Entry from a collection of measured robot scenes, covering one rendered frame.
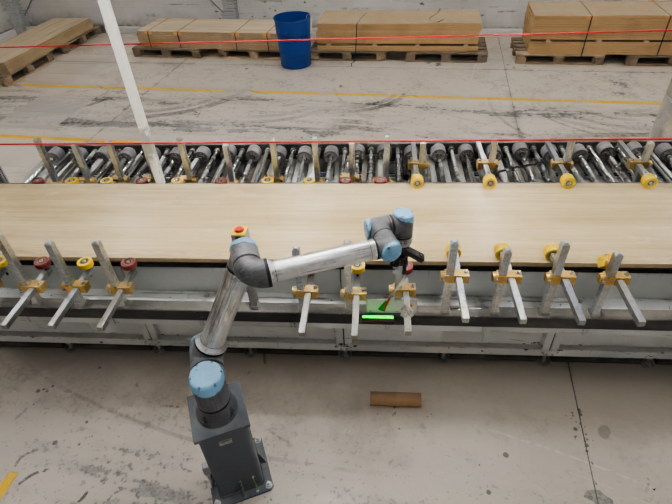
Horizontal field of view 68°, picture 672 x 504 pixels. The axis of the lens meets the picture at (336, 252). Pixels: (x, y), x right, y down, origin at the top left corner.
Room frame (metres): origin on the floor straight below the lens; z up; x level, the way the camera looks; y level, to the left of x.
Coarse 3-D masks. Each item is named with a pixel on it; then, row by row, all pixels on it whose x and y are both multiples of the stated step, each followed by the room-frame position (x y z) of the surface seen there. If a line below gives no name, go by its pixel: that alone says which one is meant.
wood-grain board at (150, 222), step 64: (0, 192) 2.90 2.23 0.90; (64, 192) 2.85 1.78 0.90; (128, 192) 2.81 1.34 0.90; (192, 192) 2.76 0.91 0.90; (256, 192) 2.71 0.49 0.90; (320, 192) 2.67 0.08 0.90; (384, 192) 2.63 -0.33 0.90; (448, 192) 2.59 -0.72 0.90; (512, 192) 2.54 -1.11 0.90; (576, 192) 2.50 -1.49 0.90; (640, 192) 2.46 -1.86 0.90; (64, 256) 2.17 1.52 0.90; (128, 256) 2.13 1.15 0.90; (192, 256) 2.10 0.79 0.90; (512, 256) 1.95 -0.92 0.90; (576, 256) 1.92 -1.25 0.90; (640, 256) 1.89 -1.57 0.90
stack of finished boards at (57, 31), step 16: (32, 32) 9.22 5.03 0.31; (48, 32) 9.16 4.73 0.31; (64, 32) 9.18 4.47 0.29; (80, 32) 9.58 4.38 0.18; (0, 48) 8.37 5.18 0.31; (16, 48) 8.32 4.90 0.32; (32, 48) 8.31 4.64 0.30; (48, 48) 8.63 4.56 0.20; (0, 64) 7.65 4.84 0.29; (16, 64) 7.84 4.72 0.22
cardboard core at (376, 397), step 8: (376, 392) 1.73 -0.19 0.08; (384, 392) 1.73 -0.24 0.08; (392, 392) 1.72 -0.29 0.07; (400, 392) 1.72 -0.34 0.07; (408, 392) 1.72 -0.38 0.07; (376, 400) 1.68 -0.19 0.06; (384, 400) 1.68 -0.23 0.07; (392, 400) 1.67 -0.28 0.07; (400, 400) 1.67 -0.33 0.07; (408, 400) 1.67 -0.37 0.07; (416, 400) 1.66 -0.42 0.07
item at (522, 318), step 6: (510, 264) 1.82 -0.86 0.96; (510, 282) 1.69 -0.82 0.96; (510, 288) 1.66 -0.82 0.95; (516, 288) 1.65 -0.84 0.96; (516, 294) 1.61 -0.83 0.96; (516, 300) 1.57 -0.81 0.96; (516, 306) 1.54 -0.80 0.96; (522, 306) 1.53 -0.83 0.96; (516, 312) 1.52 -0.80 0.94; (522, 312) 1.50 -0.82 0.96; (522, 318) 1.46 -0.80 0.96
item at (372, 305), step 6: (366, 300) 1.80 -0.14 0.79; (372, 300) 1.79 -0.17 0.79; (378, 300) 1.79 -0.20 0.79; (384, 300) 1.79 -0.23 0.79; (390, 300) 1.78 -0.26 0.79; (396, 300) 1.78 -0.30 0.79; (402, 300) 1.78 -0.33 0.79; (414, 300) 1.77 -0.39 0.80; (366, 306) 1.80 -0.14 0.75; (372, 306) 1.79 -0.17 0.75; (378, 306) 1.79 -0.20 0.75; (390, 306) 1.78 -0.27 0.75; (396, 306) 1.78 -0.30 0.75; (414, 306) 1.77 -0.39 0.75; (378, 312) 1.79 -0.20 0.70; (384, 312) 1.79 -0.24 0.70; (390, 312) 1.78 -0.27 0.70; (396, 312) 1.78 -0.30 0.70; (414, 312) 1.77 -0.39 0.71
